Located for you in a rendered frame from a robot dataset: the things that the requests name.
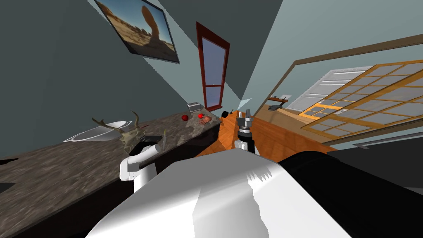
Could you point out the antlered animal skull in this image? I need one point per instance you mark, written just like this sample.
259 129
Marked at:
132 135

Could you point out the pink hand-shaped object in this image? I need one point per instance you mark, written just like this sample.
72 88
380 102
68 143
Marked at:
205 120

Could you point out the white bowl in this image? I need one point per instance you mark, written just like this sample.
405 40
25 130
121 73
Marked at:
96 132

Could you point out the white panelled door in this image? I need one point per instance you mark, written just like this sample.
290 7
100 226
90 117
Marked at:
324 87

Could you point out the yellow-framed glass door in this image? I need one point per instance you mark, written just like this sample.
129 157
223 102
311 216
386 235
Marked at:
370 102

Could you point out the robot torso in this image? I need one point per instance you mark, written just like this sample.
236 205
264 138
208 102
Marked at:
218 198

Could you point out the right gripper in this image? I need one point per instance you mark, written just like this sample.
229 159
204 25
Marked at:
245 124

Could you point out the framed desert rock picture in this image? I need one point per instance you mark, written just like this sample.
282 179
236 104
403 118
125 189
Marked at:
142 29

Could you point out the grey toaster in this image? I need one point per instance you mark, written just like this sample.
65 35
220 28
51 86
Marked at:
194 106

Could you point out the red-framed window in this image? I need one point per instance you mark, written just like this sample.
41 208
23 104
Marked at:
212 69

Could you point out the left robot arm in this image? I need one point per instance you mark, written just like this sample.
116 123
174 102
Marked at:
138 168

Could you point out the black round object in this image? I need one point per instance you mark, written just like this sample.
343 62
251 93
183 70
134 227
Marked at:
224 114

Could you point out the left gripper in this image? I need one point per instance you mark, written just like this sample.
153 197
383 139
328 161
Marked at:
153 138

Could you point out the wooden wall shelf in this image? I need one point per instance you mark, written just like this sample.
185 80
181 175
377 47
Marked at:
278 101

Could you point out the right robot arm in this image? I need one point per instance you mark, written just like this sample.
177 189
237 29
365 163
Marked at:
347 198

